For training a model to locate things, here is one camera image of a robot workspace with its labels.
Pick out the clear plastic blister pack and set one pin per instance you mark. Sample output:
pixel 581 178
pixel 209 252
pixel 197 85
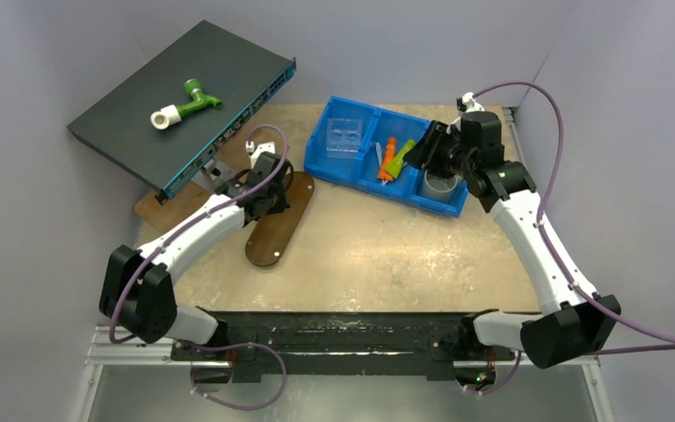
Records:
pixel 343 137

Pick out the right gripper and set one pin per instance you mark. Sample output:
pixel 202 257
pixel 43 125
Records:
pixel 439 148

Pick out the green toothpaste tube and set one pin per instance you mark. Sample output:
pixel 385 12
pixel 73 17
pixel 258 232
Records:
pixel 396 164

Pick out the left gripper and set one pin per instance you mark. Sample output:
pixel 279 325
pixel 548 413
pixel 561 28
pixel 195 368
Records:
pixel 280 203

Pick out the metal bracket on board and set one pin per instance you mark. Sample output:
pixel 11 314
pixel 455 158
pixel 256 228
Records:
pixel 215 173

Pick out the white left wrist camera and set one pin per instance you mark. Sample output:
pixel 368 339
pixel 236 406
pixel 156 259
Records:
pixel 256 149

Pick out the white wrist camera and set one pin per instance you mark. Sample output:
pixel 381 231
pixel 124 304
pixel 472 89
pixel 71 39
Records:
pixel 468 104
pixel 256 149

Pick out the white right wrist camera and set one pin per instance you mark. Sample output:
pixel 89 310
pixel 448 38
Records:
pixel 468 104

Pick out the dark network switch box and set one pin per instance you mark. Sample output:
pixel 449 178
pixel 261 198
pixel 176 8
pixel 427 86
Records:
pixel 242 74

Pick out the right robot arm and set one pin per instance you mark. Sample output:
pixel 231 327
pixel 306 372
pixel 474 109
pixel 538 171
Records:
pixel 575 318

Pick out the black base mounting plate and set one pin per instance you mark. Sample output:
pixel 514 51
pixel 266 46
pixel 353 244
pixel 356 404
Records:
pixel 258 343

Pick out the brown oval wooden tray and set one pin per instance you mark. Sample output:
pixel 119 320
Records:
pixel 272 233

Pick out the grey mug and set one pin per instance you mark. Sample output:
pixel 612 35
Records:
pixel 437 188

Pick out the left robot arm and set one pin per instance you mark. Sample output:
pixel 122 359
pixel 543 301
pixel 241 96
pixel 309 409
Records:
pixel 138 289

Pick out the white toothbrush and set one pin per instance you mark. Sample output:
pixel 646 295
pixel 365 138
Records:
pixel 382 175

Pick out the green white pipe fitting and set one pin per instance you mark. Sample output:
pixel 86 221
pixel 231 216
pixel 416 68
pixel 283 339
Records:
pixel 173 114

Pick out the wooden board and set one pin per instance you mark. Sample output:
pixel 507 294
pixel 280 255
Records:
pixel 230 159

